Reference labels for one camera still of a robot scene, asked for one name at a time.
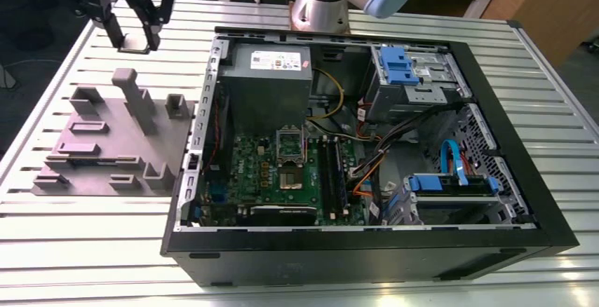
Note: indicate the silver CPU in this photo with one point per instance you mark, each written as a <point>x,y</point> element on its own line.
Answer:
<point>135,44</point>

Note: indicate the CPU socket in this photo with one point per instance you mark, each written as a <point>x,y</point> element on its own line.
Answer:
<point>291,179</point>

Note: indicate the grey plastic parts rack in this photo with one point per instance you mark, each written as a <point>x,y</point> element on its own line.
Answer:
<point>126,146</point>

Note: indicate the grey power supply unit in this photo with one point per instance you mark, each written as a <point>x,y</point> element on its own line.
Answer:
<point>262,93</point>

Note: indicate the green RAM stick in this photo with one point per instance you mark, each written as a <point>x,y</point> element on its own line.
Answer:
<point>93,163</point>

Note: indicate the green motherboard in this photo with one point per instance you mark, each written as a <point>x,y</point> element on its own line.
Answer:
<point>252,188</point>

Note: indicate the blue VGA port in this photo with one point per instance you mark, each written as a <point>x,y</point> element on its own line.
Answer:
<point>195,214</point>

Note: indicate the black RAM slot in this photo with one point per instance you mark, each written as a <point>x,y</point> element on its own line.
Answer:
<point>326,181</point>

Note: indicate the silver drive cage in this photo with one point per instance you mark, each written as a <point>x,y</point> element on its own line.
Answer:
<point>420,96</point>

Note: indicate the black graphics card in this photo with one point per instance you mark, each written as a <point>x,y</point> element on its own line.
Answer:
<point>280,216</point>

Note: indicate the black PC case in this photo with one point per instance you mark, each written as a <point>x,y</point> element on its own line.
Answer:
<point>327,251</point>

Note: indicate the hard disk in blue carrier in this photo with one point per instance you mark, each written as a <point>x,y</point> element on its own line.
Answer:
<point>428,183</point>

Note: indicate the brown wooden cabinet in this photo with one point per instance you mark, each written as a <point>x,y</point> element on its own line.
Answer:
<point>556,12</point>

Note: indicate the silver disk bay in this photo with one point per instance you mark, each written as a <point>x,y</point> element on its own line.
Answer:
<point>507,210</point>

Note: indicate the blue plastic drive bracket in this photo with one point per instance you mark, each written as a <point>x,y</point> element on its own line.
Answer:
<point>398,65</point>

